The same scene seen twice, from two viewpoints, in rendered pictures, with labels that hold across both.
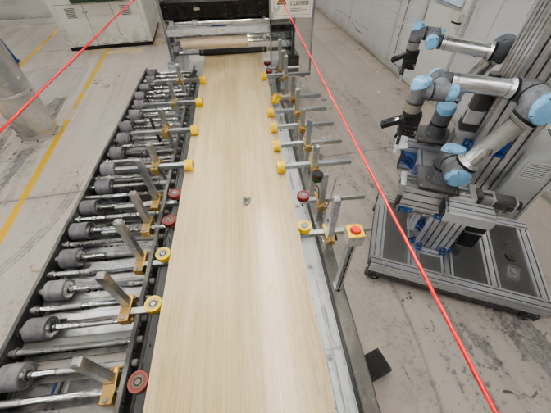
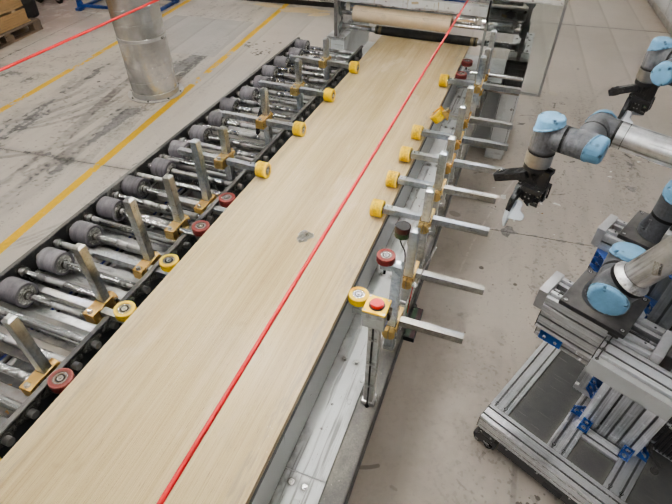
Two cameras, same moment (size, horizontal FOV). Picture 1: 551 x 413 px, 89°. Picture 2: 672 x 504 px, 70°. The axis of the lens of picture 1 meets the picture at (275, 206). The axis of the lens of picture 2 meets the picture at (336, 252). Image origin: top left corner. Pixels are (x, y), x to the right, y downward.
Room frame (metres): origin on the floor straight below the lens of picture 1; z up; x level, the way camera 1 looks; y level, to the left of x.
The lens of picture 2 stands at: (-0.16, -0.64, 2.28)
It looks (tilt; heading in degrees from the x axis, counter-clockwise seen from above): 43 degrees down; 26
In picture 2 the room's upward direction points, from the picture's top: straight up
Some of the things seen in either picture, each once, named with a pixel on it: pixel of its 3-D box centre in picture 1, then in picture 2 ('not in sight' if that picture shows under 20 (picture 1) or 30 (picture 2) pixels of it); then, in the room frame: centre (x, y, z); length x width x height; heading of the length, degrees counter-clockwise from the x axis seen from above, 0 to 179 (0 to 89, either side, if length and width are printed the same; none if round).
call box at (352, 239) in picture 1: (353, 235); (376, 313); (0.73, -0.34, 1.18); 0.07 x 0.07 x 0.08; 5
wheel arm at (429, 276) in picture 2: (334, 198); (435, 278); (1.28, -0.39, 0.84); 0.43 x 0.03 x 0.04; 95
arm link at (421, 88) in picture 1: (420, 90); (548, 134); (1.19, -0.64, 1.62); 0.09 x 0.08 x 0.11; 78
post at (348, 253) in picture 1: (343, 266); (371, 364); (0.73, -0.34, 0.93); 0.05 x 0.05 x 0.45; 5
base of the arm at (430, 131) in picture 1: (436, 128); (663, 223); (1.71, -1.15, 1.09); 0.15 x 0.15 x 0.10
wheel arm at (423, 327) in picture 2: (335, 231); (406, 322); (1.03, -0.36, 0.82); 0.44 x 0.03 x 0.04; 95
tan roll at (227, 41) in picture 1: (231, 41); (426, 21); (3.78, 0.49, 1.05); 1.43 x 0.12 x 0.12; 95
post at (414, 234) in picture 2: (321, 201); (408, 273); (1.24, -0.29, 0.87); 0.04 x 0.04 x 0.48; 5
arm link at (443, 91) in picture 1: (442, 90); (585, 143); (1.18, -0.74, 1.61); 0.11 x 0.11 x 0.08; 78
